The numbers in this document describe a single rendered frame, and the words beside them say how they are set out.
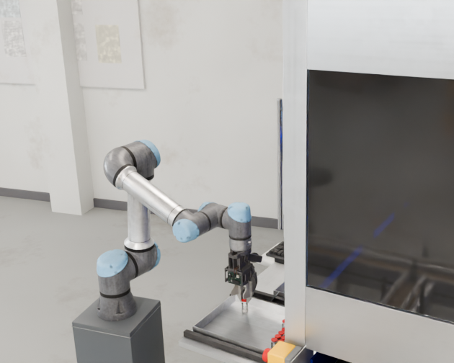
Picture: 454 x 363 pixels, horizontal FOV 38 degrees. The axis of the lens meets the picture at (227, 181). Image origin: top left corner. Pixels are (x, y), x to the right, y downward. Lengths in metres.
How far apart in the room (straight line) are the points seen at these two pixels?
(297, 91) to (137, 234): 1.08
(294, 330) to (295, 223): 0.33
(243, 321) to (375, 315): 0.65
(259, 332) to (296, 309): 0.39
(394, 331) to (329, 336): 0.19
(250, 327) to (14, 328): 2.19
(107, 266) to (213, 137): 2.81
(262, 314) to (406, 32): 1.19
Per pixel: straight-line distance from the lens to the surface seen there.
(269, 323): 2.27
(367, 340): 1.80
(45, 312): 4.29
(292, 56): 1.62
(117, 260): 2.45
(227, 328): 2.24
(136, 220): 2.47
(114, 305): 2.50
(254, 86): 4.89
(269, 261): 2.85
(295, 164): 1.68
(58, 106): 5.48
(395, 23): 1.51
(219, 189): 5.23
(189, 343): 2.19
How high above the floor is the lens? 2.08
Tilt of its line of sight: 19 degrees down
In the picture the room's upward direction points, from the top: 2 degrees counter-clockwise
